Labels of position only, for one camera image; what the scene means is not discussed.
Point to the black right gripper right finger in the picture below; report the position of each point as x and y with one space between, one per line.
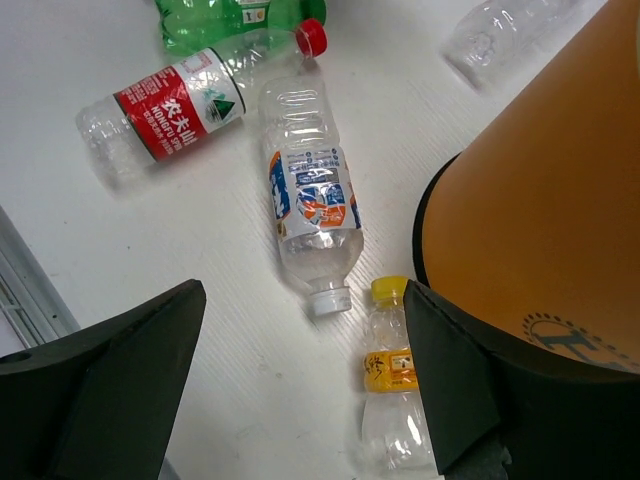
500 407

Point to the aluminium table edge rail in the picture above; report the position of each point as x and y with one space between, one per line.
32 311

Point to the orange cylindrical bin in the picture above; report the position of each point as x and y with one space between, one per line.
534 227

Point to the red label Nongfu water bottle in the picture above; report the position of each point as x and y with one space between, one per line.
161 115

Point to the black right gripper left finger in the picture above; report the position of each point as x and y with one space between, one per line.
101 403

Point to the yellow cap small bottle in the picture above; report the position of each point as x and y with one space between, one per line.
394 428

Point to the green plastic bottle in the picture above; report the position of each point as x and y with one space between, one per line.
188 26

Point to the clear unlabelled plastic bottle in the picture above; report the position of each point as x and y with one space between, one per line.
487 42

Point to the blue orange label clear bottle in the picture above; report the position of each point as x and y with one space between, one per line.
317 221

